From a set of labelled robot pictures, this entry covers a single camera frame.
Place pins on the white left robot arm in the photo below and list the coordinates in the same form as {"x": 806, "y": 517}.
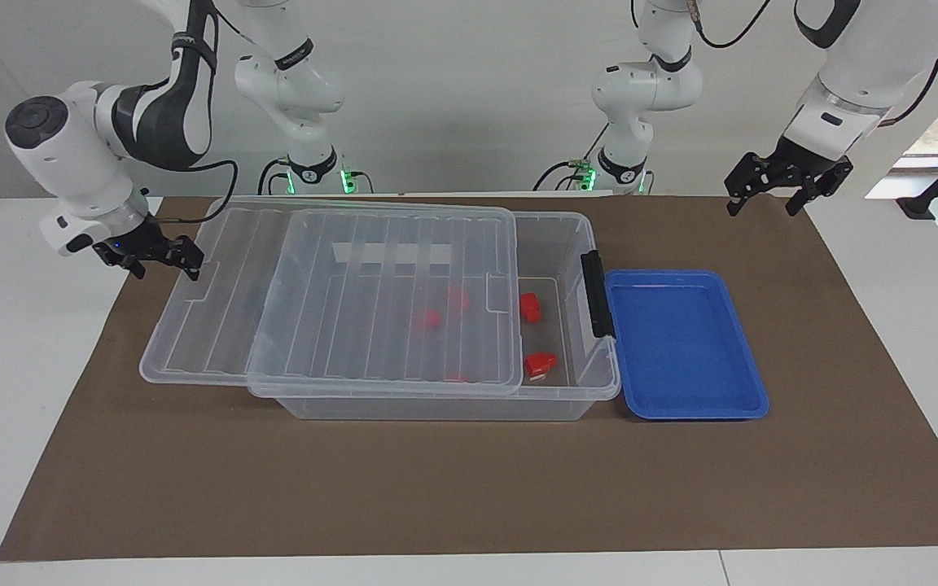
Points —
{"x": 868, "y": 65}

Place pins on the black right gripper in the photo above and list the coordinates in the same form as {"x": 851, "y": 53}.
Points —
{"x": 137, "y": 240}

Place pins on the blue plastic tray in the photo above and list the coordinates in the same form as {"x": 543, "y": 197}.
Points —
{"x": 681, "y": 342}

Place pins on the red block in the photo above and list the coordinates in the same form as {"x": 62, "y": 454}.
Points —
{"x": 458, "y": 298}
{"x": 529, "y": 305}
{"x": 431, "y": 318}
{"x": 540, "y": 365}
{"x": 457, "y": 377}

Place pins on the clear plastic box lid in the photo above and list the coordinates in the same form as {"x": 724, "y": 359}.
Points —
{"x": 314, "y": 325}

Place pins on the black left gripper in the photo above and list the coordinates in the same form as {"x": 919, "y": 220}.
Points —
{"x": 795, "y": 161}

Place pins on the clear plastic storage box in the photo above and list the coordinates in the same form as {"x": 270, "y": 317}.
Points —
{"x": 436, "y": 409}

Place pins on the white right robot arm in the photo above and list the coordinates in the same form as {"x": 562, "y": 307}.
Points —
{"x": 70, "y": 163}

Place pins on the brown table mat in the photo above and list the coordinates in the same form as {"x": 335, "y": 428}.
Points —
{"x": 192, "y": 488}

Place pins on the black box latch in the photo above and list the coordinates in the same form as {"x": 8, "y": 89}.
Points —
{"x": 598, "y": 293}

